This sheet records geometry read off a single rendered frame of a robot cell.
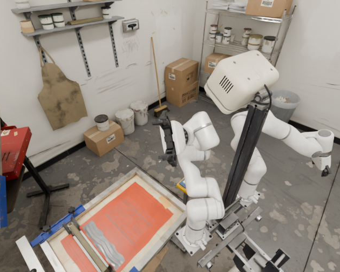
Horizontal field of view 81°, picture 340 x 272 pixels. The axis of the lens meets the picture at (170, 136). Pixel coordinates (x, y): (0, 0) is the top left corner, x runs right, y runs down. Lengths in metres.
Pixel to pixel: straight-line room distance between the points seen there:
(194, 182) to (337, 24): 3.19
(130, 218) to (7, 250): 1.72
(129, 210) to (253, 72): 1.19
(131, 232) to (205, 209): 0.64
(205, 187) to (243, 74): 0.55
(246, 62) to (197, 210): 0.62
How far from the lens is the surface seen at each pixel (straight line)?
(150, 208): 1.51
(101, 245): 1.45
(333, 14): 3.76
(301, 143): 1.10
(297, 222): 2.92
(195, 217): 0.95
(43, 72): 2.86
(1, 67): 2.79
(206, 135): 0.72
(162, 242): 1.37
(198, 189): 0.99
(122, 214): 1.52
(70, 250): 1.51
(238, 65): 0.72
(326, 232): 3.02
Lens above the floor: 2.26
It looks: 40 degrees down
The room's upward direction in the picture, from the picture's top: straight up
